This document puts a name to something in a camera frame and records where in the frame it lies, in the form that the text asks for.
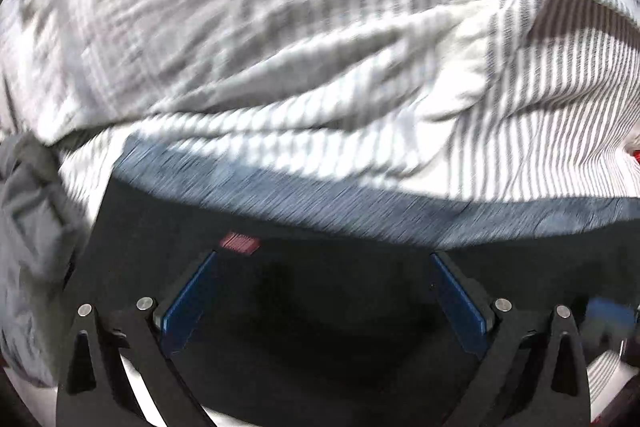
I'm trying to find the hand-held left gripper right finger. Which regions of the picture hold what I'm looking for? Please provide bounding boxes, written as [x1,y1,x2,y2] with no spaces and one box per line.
[430,251,593,427]

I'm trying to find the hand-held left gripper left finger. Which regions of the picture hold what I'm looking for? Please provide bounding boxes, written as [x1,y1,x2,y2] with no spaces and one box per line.
[56,249,222,427]

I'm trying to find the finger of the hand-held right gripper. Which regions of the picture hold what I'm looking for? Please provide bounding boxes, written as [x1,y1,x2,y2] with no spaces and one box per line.
[575,297,640,363]

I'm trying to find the black pants with blue-grey band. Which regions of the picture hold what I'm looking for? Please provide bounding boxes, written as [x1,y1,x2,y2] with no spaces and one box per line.
[60,139,640,425]

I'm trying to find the grey white striped bed sheet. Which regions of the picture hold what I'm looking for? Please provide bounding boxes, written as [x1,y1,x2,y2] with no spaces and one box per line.
[117,347,636,427]

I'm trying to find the grey garment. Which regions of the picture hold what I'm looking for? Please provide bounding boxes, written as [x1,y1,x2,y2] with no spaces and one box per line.
[0,134,96,388]

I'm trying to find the grey white striped quilt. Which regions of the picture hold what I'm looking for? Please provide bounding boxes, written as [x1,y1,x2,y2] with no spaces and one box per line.
[0,0,640,202]

